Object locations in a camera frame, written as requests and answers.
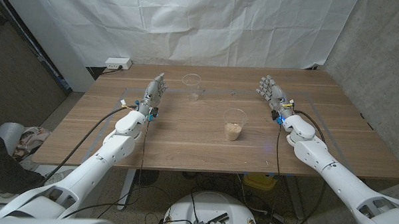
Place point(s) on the clear plastic cup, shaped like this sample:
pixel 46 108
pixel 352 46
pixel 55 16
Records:
pixel 191 83
pixel 235 117

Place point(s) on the white table leg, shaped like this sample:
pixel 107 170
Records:
pixel 127 189

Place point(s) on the grey table leg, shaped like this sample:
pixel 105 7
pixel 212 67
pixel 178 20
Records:
pixel 294 198

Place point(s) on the black round floor object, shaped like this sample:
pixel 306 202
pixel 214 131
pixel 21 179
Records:
pixel 147 177

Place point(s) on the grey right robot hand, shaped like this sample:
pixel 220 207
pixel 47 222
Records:
pixel 276 96

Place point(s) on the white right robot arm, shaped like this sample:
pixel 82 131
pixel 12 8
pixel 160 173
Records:
pixel 337 176

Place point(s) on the crumpled patterned cloth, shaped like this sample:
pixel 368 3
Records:
pixel 30 139

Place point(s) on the white power strip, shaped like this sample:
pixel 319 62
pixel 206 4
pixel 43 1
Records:
pixel 118 63

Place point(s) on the yellow floor object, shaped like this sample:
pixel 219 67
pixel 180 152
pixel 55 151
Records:
pixel 259 182

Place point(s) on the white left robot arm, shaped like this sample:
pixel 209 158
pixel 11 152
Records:
pixel 94 168

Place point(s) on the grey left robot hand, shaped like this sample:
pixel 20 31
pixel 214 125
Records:
pixel 153 95

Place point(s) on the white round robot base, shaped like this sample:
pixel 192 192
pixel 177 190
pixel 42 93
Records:
pixel 213 205

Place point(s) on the person in dark clothing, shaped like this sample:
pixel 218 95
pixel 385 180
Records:
pixel 1 168

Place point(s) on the grey bubble wrap roll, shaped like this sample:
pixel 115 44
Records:
pixel 10 133

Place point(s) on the white robot torso edge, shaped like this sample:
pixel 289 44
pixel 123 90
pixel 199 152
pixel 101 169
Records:
pixel 49 222

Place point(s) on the white wrinkled backdrop sheet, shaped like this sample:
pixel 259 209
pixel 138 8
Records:
pixel 195 28

